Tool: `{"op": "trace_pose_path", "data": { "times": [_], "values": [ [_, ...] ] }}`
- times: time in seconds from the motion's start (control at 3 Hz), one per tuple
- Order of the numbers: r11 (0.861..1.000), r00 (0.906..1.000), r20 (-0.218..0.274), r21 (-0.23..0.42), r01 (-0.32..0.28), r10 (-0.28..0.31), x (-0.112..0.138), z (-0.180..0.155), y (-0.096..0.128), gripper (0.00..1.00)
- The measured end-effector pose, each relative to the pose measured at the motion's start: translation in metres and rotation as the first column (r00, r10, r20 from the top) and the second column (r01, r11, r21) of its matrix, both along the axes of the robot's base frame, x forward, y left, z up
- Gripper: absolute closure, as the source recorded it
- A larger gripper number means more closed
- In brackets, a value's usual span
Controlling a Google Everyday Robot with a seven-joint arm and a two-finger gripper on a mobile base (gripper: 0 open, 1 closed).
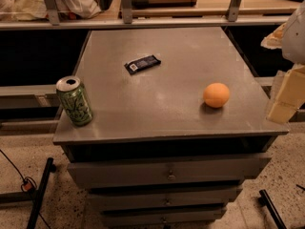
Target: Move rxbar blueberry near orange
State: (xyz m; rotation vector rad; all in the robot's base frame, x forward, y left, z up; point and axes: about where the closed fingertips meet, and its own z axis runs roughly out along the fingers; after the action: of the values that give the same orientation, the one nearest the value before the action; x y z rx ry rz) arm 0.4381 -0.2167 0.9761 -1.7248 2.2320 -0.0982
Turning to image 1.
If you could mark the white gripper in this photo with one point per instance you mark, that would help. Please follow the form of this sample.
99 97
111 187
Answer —
294 40

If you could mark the dark blue rxbar wrapper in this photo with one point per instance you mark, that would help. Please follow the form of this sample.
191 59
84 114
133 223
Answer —
141 64

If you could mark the orange fruit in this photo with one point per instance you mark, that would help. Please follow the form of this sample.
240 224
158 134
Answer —
216 95

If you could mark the grey drawer cabinet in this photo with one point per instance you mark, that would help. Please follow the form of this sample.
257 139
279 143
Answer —
154 152

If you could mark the black stand leg right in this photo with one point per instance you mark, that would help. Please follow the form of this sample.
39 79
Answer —
265 200

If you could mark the black stand leg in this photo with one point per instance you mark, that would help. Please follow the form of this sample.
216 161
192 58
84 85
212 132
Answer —
37 201
265 200

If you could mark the green drink can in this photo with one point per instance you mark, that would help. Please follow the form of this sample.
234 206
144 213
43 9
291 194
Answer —
73 98

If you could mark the white cloth on shelf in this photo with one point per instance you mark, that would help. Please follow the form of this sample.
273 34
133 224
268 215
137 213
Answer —
27 10

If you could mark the black stand leg left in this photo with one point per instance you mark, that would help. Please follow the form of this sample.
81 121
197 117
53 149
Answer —
37 201

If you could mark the grey metal shelf rail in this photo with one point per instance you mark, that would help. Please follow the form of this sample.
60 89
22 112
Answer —
204 13

